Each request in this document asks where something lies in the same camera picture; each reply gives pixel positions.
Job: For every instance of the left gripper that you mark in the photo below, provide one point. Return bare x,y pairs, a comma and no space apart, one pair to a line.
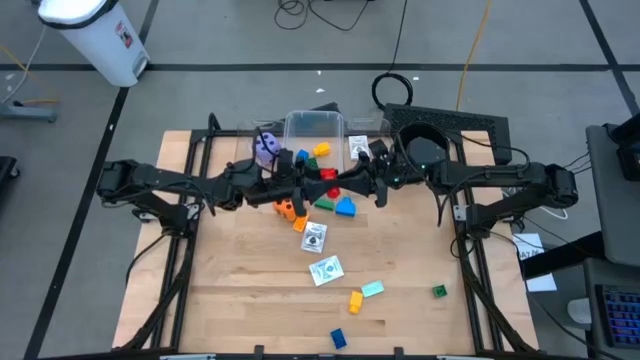
270,187

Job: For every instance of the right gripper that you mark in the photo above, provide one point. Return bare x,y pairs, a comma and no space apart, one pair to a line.
382,175

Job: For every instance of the red toy block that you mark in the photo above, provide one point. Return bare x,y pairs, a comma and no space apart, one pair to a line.
328,174

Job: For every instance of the blue one-stud toy block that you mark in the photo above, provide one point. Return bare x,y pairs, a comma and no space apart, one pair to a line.
302,156

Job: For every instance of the orange foam die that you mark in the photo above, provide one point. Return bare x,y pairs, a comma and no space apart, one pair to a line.
286,210

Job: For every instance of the yellow one-stud toy block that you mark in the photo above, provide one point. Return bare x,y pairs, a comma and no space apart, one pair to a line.
322,149
355,302

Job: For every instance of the white card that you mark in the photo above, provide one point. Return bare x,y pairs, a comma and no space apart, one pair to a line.
358,146

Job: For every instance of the purple foam die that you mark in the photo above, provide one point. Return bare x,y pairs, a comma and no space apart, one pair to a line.
267,147

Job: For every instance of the blue hollow toy block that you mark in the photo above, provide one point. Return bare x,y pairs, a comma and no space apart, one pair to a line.
338,338

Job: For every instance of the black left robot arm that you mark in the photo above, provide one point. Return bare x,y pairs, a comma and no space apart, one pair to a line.
170,177

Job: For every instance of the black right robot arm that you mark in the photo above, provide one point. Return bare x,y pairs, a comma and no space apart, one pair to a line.
490,172

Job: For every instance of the dark green long block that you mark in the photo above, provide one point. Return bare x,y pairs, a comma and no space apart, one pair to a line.
325,205

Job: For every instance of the blue roof-shaped block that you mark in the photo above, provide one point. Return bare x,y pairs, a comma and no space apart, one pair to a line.
345,208

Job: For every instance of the orange toy block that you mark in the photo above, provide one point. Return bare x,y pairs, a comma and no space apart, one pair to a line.
300,223

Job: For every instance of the white black-emblem card deck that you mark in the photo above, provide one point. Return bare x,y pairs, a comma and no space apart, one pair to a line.
313,237

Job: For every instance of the tall clear plastic bin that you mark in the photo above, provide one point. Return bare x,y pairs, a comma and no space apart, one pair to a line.
315,127

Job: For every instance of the low clear plastic bin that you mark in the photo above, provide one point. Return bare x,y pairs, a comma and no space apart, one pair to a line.
247,145
357,125

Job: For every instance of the black bucket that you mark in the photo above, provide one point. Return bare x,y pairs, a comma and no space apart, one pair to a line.
410,131

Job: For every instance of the white blue-print card deck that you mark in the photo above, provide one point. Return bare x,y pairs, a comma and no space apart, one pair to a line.
326,270

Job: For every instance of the mint flat toy block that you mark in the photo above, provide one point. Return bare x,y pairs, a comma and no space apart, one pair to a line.
373,289

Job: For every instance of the small green square block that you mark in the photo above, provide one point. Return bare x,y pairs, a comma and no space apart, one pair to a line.
439,291

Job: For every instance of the printed paper sheet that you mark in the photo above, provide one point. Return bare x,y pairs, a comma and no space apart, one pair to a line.
527,245

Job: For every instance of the plain white paper sheet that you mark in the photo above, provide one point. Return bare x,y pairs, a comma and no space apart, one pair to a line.
542,284

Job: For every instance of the black desk leg bar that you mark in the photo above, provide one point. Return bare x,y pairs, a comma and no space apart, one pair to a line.
560,257

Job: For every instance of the white computer mouse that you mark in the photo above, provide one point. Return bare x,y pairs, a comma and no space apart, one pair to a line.
580,311

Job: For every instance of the white trash can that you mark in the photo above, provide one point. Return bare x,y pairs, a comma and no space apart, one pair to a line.
100,40

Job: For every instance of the grey keyboard desk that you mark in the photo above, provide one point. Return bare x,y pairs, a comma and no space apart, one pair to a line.
615,272

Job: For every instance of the black desk device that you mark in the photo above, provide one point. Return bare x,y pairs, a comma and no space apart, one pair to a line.
631,155

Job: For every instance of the grey stand base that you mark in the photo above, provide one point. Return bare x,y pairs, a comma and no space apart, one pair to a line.
30,112

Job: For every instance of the blue-lit keyboard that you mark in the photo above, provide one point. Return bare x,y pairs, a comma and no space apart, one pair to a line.
622,315

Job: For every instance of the black floor equipment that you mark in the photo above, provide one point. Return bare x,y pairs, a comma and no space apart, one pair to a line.
6,172

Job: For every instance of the silver metal bracket plate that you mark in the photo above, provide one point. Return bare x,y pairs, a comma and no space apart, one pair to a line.
192,210
460,212

